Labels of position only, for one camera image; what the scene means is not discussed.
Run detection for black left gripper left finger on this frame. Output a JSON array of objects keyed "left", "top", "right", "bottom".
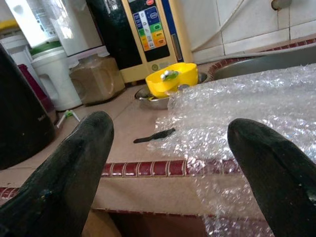
[{"left": 0, "top": 111, "right": 115, "bottom": 237}]

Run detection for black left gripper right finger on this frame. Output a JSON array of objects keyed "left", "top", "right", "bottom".
[{"left": 227, "top": 118, "right": 316, "bottom": 237}]

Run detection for clear bubble wrap sheet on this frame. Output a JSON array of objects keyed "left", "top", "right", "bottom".
[{"left": 147, "top": 63, "right": 316, "bottom": 237}]

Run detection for yellow plastic bowl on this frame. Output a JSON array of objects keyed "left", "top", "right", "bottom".
[{"left": 145, "top": 62, "right": 199, "bottom": 98}]

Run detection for white chopsticks green hinge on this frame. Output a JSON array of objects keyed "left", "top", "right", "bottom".
[{"left": 56, "top": 110, "right": 81, "bottom": 129}]

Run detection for black electric kettle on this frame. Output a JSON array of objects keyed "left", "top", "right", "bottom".
[{"left": 0, "top": 43, "right": 56, "bottom": 171}]

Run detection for white jug green lid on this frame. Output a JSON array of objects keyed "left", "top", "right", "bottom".
[{"left": 29, "top": 40, "right": 82, "bottom": 112}]

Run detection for maroon plastic container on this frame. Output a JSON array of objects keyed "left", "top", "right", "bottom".
[{"left": 18, "top": 63, "right": 57, "bottom": 121}]

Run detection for small black plastic piece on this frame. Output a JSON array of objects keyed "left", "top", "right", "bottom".
[{"left": 133, "top": 127, "right": 176, "bottom": 144}]

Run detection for jar of brown powder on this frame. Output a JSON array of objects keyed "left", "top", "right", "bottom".
[{"left": 69, "top": 54, "right": 126, "bottom": 106}]

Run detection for steel sink basin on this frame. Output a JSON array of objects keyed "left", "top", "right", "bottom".
[{"left": 212, "top": 45, "right": 316, "bottom": 81}]

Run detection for round steel bowl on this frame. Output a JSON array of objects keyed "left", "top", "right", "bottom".
[{"left": 134, "top": 71, "right": 208, "bottom": 111}]

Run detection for white plastic container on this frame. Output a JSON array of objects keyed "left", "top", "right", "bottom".
[{"left": 0, "top": 34, "right": 34, "bottom": 66}]

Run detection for white labelled bottle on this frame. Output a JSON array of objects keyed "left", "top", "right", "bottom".
[{"left": 4, "top": 0, "right": 61, "bottom": 49}]

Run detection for yellow plastic lid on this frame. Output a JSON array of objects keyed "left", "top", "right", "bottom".
[{"left": 0, "top": 20, "right": 20, "bottom": 32}]

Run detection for cream black water ionizer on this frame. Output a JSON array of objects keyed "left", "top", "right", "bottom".
[{"left": 85, "top": 0, "right": 194, "bottom": 84}]

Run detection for white tap hose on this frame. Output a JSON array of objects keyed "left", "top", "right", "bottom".
[{"left": 192, "top": 0, "right": 247, "bottom": 53}]

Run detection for grey wall pipe stub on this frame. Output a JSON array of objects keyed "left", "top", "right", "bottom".
[{"left": 270, "top": 0, "right": 292, "bottom": 11}]

